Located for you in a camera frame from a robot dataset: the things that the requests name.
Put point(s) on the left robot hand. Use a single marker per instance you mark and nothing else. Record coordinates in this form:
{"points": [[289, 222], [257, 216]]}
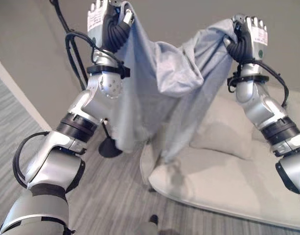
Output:
{"points": [[96, 24]]}

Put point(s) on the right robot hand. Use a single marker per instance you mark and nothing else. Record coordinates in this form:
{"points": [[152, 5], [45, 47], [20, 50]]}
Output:
{"points": [[250, 41]]}

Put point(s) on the light blue garment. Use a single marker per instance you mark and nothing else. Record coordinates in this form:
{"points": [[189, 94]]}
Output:
{"points": [[159, 85]]}

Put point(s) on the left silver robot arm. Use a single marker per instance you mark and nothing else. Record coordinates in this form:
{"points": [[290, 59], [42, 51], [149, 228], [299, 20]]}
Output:
{"points": [[74, 137]]}

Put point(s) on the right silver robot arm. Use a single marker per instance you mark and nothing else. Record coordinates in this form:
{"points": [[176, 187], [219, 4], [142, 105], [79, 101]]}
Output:
{"points": [[269, 117]]}

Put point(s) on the cream white sofa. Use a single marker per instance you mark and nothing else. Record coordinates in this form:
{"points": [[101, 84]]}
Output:
{"points": [[225, 171]]}

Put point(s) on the cream white cushion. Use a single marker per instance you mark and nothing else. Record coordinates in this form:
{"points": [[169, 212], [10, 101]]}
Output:
{"points": [[228, 129]]}

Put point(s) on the white baseboard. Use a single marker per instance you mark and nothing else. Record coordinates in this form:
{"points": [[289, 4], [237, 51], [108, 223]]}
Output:
{"points": [[20, 91]]}

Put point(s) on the dark robot foot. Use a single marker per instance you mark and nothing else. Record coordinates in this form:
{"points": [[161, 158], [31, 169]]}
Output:
{"points": [[154, 218]]}

